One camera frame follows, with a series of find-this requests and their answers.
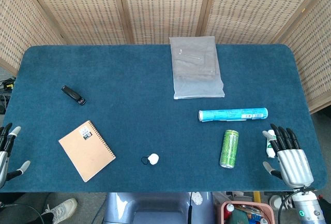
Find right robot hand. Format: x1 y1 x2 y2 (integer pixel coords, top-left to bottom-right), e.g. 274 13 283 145
262 123 314 189

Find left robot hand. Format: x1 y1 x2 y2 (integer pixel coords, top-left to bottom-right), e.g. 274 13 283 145
0 123 31 190

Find black stapler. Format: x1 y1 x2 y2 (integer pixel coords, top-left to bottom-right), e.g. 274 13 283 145
61 85 87 106

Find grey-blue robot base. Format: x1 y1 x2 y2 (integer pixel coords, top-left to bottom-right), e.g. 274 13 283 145
102 191 214 224

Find tan spiral notebook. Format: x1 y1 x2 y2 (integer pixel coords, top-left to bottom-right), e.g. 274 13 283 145
58 120 116 183

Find small white bottle green label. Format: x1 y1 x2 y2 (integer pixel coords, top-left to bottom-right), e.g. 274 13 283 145
265 129 278 159

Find green drink can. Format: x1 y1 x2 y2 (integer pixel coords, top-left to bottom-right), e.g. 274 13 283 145
219 129 239 169

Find pink plastic basket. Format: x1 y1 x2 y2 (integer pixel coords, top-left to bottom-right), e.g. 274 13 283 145
215 200 276 224

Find white sneaker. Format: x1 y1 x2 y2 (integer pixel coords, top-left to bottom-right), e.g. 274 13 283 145
41 198 78 222

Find light blue tube package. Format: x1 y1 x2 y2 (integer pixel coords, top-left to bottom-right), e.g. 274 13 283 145
198 107 269 123

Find clear plastic zip bag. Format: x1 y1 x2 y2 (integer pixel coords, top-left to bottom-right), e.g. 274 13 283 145
169 36 225 100

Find white ball with black loop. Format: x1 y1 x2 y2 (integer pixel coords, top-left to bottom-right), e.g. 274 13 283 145
141 153 160 166

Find blue table mat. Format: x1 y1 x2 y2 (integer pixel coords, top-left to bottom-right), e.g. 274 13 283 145
0 43 328 193

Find woven bamboo folding screen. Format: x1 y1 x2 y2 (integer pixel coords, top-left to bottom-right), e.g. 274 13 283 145
0 0 331 114

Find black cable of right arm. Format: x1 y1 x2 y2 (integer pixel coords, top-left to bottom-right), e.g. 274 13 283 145
278 186 315 224

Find black and yellow cables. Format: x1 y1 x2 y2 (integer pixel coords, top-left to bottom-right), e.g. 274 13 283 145
0 77 17 114

